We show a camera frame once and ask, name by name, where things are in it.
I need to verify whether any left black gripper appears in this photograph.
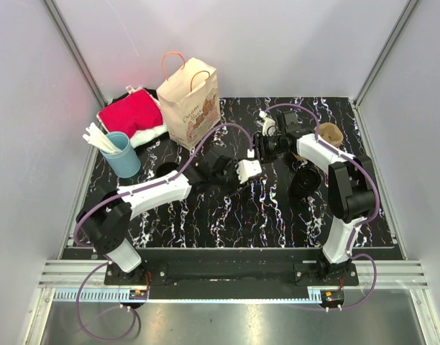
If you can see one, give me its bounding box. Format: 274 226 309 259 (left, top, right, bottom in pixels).
211 160 250 197

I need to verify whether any black cup stack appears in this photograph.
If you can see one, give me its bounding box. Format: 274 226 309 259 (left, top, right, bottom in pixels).
155 162 178 178
290 166 321 198

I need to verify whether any cream bear paper bag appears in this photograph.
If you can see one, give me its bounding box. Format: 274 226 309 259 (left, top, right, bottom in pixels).
156 57 221 150

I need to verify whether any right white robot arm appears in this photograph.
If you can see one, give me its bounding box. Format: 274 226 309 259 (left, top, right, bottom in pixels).
254 110 380 285

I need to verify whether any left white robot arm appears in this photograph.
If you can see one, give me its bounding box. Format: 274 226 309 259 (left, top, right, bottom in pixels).
75 152 255 285

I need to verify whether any light blue cup holder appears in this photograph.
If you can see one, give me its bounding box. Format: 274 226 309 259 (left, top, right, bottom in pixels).
100 132 141 178

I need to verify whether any red napkin stack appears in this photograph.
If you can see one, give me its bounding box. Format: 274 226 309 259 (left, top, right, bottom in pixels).
96 86 168 148

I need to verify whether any black napkin tray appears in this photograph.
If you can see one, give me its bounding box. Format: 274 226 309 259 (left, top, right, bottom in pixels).
109 88 160 106

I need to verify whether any white stirrer sticks bundle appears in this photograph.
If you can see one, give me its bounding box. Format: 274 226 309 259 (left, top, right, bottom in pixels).
83 123 122 155

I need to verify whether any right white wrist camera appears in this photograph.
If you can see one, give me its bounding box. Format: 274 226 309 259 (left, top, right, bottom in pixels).
259 111 277 137

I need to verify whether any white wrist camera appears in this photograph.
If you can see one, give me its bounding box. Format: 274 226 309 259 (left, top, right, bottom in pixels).
259 111 277 137
237 149 262 184

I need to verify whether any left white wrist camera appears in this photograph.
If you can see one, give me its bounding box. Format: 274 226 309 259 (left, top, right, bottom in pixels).
237 149 262 184

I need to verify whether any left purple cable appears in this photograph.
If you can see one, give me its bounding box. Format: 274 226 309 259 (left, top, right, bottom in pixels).
73 122 257 340

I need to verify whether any aluminium rail frame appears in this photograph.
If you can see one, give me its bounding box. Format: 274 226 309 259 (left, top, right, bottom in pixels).
24 1 440 344

